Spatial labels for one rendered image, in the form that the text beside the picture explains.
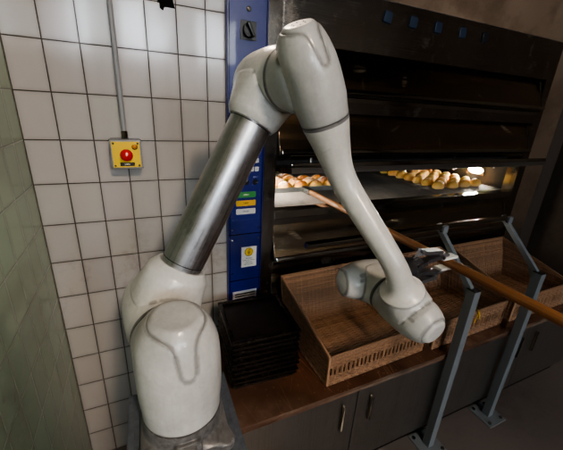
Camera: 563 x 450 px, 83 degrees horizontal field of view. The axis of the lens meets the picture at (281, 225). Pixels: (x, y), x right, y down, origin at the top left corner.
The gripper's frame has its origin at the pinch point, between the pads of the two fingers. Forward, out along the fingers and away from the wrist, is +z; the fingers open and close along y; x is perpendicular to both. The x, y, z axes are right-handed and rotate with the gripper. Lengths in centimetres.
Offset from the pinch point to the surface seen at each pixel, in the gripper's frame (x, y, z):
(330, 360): -18, 48, -27
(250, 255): -66, 22, -44
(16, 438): -13, 35, -122
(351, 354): -19, 49, -16
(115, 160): -62, -24, -95
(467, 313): -9, 35, 36
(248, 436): -15, 68, -61
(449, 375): -8, 70, 36
